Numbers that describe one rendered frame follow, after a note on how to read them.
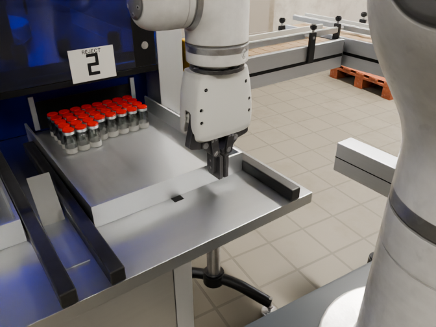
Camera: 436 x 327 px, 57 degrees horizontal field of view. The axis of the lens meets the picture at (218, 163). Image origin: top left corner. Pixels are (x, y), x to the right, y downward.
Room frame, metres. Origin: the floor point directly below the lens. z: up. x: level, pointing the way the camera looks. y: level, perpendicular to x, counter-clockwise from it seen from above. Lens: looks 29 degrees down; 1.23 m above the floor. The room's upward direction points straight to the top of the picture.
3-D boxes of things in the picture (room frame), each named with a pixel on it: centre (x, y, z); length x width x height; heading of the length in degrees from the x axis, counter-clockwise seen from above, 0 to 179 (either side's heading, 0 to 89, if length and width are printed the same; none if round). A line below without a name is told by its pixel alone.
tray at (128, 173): (0.65, 0.16, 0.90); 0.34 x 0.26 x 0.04; 37
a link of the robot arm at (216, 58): (0.54, 0.00, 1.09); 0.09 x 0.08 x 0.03; 126
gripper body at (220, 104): (0.54, 0.00, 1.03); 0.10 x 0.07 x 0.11; 126
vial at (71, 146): (0.65, 0.27, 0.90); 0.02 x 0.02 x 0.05
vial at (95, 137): (0.68, 0.23, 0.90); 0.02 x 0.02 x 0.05
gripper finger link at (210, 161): (0.53, 0.01, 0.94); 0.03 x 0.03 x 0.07; 36
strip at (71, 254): (0.42, 0.21, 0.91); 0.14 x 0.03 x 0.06; 35
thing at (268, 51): (1.19, -0.10, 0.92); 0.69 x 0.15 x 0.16; 126
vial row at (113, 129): (0.72, 0.22, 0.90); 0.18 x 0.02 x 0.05; 127
